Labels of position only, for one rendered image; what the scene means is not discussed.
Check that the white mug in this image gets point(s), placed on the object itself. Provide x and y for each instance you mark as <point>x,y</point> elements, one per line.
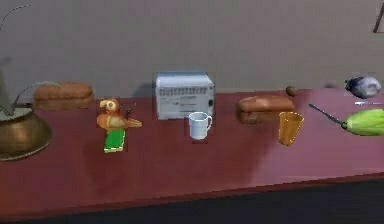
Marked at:
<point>198,126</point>

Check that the white toaster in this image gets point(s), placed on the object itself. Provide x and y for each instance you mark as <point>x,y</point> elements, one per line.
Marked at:
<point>183,95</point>

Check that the brown bread loaf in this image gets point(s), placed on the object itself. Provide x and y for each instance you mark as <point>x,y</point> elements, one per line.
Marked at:
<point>261,108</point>
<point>63,95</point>

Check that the orange bird figurine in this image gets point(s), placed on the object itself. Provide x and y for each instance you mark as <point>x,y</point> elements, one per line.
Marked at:
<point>113,118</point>

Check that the green book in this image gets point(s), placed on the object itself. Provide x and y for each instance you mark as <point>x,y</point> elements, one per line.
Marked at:
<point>115,140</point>

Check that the orange tapered cup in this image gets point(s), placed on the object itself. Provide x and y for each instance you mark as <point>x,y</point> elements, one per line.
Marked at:
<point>289,128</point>

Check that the small brown ball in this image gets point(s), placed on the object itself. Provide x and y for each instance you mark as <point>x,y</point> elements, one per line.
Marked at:
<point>291,90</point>

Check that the grey blue round object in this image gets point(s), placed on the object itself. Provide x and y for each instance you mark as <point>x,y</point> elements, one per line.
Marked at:
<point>364,86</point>

